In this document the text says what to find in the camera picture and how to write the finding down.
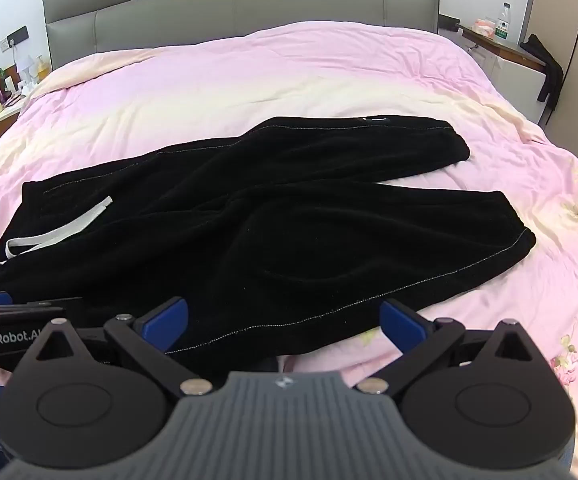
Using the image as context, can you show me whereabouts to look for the black pants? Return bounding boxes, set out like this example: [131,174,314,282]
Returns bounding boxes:
[0,116,537,360]

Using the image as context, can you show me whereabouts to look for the white wooden nightstand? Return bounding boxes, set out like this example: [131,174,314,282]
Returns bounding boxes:
[456,22,549,126]

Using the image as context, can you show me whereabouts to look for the grey padded headboard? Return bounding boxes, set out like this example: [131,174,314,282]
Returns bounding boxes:
[42,0,443,72]

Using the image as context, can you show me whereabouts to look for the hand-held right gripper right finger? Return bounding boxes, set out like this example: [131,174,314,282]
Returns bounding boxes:
[354,299,557,402]

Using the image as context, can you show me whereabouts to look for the clear plastic water bottle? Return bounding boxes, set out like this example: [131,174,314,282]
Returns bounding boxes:
[494,2,513,41]

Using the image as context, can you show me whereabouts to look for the black hanging garment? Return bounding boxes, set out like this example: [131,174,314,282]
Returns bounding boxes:
[519,33,565,112]

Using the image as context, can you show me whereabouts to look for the beige wardrobe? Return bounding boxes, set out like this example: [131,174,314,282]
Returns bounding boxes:
[519,0,578,133]

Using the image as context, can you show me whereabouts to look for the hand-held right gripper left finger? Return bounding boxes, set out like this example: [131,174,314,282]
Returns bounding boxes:
[16,296,216,402]

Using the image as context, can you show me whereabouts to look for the pink floral blanket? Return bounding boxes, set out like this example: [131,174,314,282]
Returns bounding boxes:
[0,21,578,401]

